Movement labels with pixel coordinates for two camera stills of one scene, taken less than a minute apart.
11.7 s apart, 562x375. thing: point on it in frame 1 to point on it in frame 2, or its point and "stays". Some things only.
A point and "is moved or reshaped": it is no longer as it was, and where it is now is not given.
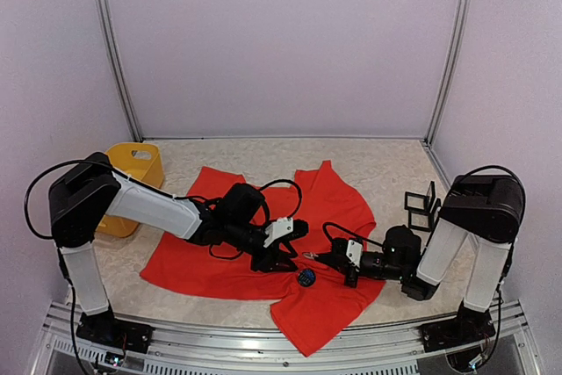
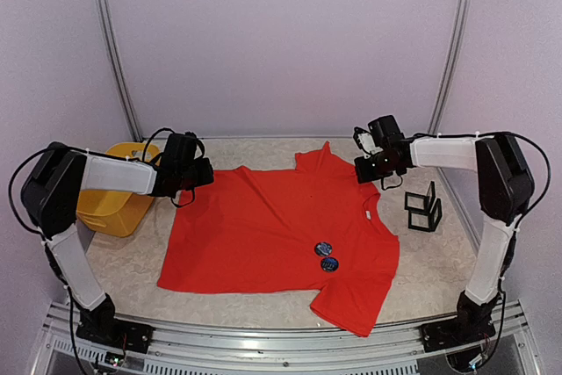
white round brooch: (306, 277) is moved or reshaped
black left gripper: (267, 262) to (207, 176)
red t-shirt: (313, 304) is moved or reshaped
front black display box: (424, 221) stays
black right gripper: (342, 265) to (363, 176)
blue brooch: (312, 256) to (323, 248)
